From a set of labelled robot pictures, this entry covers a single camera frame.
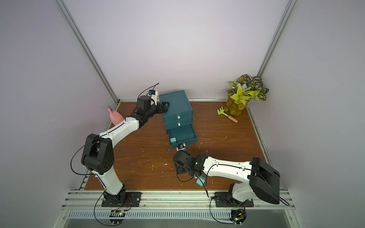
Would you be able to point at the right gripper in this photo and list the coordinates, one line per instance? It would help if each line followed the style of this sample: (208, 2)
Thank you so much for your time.
(179, 161)

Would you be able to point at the left electronics board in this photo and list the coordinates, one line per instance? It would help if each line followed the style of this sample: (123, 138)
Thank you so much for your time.
(116, 217)

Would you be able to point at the electronics board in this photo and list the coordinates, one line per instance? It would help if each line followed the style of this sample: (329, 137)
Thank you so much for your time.
(238, 216)
(116, 217)

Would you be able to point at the green toy rake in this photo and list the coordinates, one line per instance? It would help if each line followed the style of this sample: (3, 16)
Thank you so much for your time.
(221, 112)

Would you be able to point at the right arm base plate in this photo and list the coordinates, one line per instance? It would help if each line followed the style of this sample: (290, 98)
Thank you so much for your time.
(224, 199)

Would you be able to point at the artificial plant in vase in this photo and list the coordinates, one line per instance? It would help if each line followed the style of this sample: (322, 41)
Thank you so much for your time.
(244, 90)

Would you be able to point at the teal plug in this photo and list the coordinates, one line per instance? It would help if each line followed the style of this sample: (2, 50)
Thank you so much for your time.
(172, 140)
(200, 181)

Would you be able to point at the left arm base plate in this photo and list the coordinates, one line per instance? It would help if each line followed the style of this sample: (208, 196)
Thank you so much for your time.
(123, 199)

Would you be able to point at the aluminium front rail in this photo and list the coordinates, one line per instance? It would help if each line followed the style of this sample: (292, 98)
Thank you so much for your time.
(189, 200)

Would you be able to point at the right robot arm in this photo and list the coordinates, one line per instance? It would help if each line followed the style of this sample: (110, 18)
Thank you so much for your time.
(255, 179)

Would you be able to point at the pink spray bottle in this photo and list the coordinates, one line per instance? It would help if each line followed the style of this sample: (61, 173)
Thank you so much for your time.
(115, 116)

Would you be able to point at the teal drawer cabinet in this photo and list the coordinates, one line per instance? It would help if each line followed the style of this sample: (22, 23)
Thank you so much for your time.
(179, 118)

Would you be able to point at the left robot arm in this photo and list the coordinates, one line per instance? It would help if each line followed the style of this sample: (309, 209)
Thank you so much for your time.
(98, 153)

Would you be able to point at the right electronics board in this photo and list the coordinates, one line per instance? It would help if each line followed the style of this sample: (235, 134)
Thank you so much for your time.
(238, 216)

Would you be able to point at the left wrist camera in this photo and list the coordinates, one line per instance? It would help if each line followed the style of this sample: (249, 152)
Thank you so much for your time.
(153, 96)

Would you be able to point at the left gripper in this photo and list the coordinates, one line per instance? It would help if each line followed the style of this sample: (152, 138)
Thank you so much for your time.
(164, 110)

